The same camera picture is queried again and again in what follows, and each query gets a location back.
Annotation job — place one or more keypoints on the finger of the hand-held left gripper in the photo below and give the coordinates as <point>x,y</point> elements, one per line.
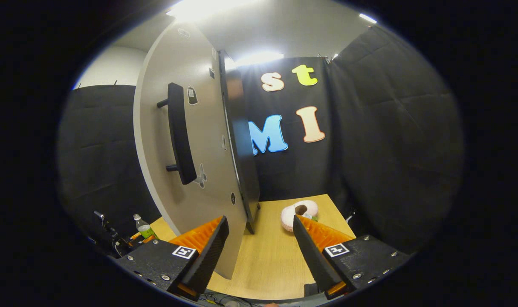
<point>143,240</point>

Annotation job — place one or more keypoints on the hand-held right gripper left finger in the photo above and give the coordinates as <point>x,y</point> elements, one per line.
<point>207,256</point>

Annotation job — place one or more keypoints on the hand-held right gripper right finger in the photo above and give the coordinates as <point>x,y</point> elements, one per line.
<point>314,260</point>

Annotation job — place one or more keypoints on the green label bottle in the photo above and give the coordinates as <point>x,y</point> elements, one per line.
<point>146,231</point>

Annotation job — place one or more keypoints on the grey cabinet door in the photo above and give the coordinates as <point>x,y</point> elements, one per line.
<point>207,149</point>

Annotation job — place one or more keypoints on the dark grey cabinet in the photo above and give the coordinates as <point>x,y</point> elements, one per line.
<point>241,140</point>

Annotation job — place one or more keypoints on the pink white plush cushion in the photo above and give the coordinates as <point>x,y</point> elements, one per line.
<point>290,213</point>

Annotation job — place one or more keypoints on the black backdrop cloth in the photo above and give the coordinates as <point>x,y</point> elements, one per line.
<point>391,128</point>

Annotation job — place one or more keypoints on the ceiling strip light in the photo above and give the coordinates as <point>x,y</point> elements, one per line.
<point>258,59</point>

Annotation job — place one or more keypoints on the large ceiling light panel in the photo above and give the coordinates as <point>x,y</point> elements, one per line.
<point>207,8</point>

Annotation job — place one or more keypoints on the small ceiling light panel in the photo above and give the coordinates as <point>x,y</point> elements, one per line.
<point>368,18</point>

